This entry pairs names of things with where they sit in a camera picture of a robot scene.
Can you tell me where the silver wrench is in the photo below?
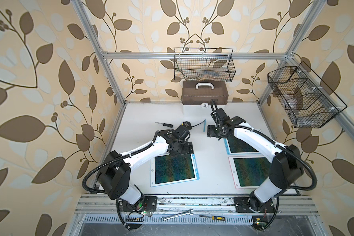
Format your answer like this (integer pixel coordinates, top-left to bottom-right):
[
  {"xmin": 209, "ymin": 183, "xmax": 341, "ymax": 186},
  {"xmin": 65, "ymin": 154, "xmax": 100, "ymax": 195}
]
[{"xmin": 161, "ymin": 209, "xmax": 194, "ymax": 222}]

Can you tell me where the left black corrugated cable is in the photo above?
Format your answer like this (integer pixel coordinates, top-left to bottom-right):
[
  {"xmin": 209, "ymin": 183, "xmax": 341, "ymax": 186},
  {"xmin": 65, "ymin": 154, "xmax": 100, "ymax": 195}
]
[{"xmin": 82, "ymin": 129, "xmax": 163, "ymax": 231}]

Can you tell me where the right black corrugated cable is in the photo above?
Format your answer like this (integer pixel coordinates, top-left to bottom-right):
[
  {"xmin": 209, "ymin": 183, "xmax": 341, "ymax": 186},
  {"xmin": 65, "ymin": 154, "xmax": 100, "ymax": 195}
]
[{"xmin": 210, "ymin": 99, "xmax": 318, "ymax": 231}]

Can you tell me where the blue writing tablet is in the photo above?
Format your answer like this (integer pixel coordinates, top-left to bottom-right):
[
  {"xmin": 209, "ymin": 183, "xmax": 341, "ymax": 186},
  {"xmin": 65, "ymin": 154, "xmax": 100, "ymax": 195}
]
[
  {"xmin": 224, "ymin": 136, "xmax": 259, "ymax": 155},
  {"xmin": 150, "ymin": 154, "xmax": 200, "ymax": 187}
]

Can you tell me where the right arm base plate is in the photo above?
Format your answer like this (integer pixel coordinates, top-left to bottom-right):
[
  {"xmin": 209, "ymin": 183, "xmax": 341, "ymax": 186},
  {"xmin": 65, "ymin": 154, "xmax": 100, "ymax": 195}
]
[{"xmin": 233, "ymin": 197, "xmax": 275, "ymax": 213}]

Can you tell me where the yellow black screwdriver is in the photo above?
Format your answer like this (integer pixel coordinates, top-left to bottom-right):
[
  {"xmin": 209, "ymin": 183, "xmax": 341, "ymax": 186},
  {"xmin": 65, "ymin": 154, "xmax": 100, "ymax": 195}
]
[{"xmin": 199, "ymin": 215, "xmax": 226, "ymax": 221}]

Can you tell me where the small black screwdriver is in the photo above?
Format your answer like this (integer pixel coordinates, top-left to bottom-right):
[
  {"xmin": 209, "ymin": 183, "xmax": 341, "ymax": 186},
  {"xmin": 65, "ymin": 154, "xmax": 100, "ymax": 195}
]
[{"xmin": 156, "ymin": 122, "xmax": 174, "ymax": 128}]

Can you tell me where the right wire basket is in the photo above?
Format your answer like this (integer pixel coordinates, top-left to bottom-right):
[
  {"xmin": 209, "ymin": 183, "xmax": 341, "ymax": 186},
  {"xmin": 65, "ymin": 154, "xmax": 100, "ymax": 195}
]
[{"xmin": 267, "ymin": 61, "xmax": 348, "ymax": 128}]

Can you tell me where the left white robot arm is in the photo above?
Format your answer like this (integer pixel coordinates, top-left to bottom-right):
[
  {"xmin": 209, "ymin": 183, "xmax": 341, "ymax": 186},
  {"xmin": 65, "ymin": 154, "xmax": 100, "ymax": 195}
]
[{"xmin": 97, "ymin": 125, "xmax": 193, "ymax": 205}]

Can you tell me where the back wire basket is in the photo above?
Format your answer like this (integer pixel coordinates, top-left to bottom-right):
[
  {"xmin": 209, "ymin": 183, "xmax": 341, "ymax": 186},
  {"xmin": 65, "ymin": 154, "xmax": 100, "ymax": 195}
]
[{"xmin": 174, "ymin": 47, "xmax": 236, "ymax": 82}]

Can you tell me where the aluminium front rail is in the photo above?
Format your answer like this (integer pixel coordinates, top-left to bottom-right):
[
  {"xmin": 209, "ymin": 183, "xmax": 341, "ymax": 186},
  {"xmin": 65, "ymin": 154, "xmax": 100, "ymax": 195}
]
[{"xmin": 74, "ymin": 193, "xmax": 319, "ymax": 215}]

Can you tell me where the pink writing tablet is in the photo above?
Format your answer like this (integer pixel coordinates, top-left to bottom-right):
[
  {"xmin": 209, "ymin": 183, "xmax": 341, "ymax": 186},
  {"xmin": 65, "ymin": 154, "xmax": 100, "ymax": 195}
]
[{"xmin": 229, "ymin": 156, "xmax": 271, "ymax": 189}]

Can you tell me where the black corrugated cable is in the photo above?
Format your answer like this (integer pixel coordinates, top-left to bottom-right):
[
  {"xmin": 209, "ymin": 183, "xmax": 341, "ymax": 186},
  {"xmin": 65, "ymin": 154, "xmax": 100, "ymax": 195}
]
[
  {"xmin": 210, "ymin": 99, "xmax": 318, "ymax": 231},
  {"xmin": 82, "ymin": 129, "xmax": 163, "ymax": 231}
]

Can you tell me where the brown white toolbox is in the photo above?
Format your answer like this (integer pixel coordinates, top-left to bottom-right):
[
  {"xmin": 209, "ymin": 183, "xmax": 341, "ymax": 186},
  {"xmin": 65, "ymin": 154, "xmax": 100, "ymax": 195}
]
[{"xmin": 181, "ymin": 81, "xmax": 229, "ymax": 115}]

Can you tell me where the wire basket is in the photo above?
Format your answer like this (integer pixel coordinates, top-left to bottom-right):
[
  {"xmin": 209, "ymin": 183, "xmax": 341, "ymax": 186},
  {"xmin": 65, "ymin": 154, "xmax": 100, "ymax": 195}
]
[
  {"xmin": 267, "ymin": 61, "xmax": 348, "ymax": 128},
  {"xmin": 174, "ymin": 47, "xmax": 236, "ymax": 82}
]

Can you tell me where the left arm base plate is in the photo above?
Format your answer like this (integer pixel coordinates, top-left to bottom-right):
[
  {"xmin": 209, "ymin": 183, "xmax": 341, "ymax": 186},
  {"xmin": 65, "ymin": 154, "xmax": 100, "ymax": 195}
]
[{"xmin": 119, "ymin": 196, "xmax": 157, "ymax": 212}]

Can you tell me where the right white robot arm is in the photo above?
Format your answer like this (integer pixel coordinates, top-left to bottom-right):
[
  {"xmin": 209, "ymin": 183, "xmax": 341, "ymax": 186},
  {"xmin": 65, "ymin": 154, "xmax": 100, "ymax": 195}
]
[{"xmin": 207, "ymin": 106, "xmax": 304, "ymax": 212}]

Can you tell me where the black yellow tape measure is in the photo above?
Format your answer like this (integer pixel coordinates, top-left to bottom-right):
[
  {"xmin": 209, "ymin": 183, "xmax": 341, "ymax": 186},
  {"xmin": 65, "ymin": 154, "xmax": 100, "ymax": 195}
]
[{"xmin": 182, "ymin": 121, "xmax": 205, "ymax": 130}]

